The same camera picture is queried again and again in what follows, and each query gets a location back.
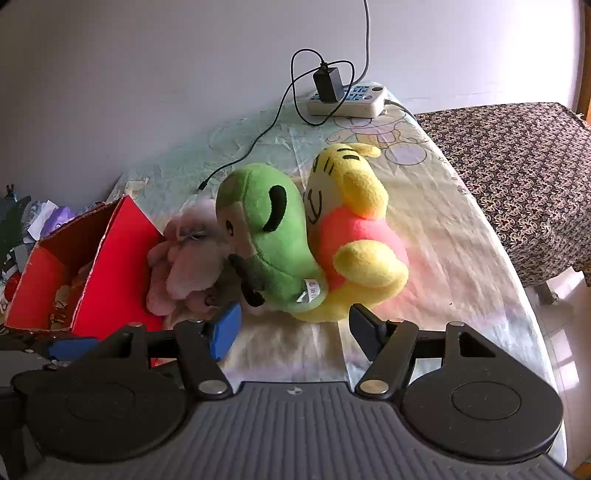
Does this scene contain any yellow tiger plush toy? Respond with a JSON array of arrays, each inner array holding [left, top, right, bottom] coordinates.
[[293, 143, 411, 323]]

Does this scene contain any black charger cable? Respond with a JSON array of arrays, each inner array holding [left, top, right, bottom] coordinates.
[[198, 46, 356, 192]]

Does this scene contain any grey cable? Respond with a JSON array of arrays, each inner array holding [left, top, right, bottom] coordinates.
[[353, 0, 372, 86]]

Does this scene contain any red cardboard box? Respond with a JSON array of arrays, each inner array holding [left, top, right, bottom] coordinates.
[[4, 195, 164, 337]]

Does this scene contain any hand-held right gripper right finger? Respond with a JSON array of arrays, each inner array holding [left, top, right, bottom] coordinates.
[[349, 303, 498, 397]]

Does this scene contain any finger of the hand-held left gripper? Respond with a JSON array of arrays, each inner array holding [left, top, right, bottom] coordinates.
[[0, 330, 100, 365]]

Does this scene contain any green plush toy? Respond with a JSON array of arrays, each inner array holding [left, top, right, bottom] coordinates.
[[216, 162, 328, 311]]

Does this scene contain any brown patterned cloth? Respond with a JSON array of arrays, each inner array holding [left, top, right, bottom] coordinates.
[[413, 102, 591, 287]]

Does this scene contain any grey furniture leg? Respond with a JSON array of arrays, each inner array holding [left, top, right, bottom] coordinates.
[[536, 279, 561, 305]]

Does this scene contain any dark green cloth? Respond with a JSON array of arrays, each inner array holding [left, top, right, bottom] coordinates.
[[0, 185, 31, 252]]

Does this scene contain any black charger plug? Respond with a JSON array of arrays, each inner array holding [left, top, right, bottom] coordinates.
[[314, 67, 342, 102]]

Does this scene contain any white paper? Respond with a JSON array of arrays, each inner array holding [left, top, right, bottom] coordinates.
[[25, 199, 56, 241]]

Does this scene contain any white power strip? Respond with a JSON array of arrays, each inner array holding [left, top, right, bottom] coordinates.
[[307, 82, 387, 117]]

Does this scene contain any purple tissue pack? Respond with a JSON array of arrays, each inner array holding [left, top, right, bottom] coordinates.
[[46, 205, 77, 232]]

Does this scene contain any cartoon print bed sheet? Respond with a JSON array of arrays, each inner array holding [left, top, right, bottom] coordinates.
[[106, 90, 568, 467]]

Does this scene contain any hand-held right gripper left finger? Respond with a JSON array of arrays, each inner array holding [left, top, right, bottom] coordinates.
[[99, 302, 243, 400]]

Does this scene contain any black power strip cord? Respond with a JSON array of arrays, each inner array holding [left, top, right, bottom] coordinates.
[[385, 97, 419, 121]]

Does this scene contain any white fluffy plush toy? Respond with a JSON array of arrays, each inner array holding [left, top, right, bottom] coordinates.
[[164, 200, 234, 301]]

